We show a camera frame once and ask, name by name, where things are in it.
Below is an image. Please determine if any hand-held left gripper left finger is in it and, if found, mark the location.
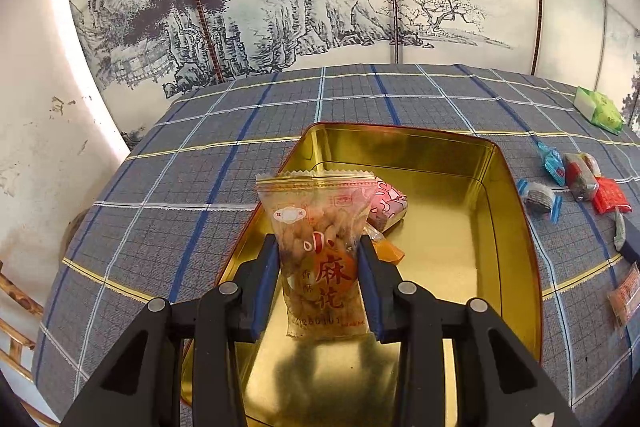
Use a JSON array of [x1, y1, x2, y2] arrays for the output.
[[60, 237, 281, 427]]

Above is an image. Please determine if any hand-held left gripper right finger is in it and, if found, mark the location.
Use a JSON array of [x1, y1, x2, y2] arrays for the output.
[[357, 236, 583, 427]]

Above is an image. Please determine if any clear fried twist snack packet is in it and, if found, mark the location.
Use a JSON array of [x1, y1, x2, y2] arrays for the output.
[[256, 170, 377, 340]]

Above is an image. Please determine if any red and gold tin box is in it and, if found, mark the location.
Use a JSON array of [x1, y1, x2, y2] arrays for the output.
[[180, 122, 543, 427]]

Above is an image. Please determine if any orange wrapped candy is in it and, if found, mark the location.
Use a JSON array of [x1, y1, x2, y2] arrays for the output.
[[362, 224, 406, 265]]

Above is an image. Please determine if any pink snack packet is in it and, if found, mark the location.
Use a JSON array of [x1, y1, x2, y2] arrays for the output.
[[367, 179, 408, 233]]

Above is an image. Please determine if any grey plaid tablecloth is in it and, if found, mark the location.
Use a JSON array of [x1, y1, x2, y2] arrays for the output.
[[32, 63, 640, 427]]

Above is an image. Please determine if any blue and white snack packet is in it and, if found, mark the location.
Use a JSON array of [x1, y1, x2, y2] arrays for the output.
[[516, 179, 563, 224]]

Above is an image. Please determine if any blue wrapped candy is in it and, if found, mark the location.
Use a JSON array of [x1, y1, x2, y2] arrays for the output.
[[536, 141, 567, 186]]

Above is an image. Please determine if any clear packet with red end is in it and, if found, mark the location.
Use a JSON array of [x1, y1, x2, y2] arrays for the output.
[[562, 152, 600, 202]]

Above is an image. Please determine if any bamboo chair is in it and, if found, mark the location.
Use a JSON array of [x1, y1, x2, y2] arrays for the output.
[[0, 262, 61, 427]]

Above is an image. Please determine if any red snack packet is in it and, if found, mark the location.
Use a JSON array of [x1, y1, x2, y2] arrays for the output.
[[592, 176, 633, 215]]

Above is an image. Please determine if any clear packet with orange print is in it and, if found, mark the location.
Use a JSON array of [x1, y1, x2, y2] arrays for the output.
[[607, 263, 640, 338]]

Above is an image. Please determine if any green tissue pack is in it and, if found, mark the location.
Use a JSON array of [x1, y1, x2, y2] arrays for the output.
[[573, 86, 626, 136]]

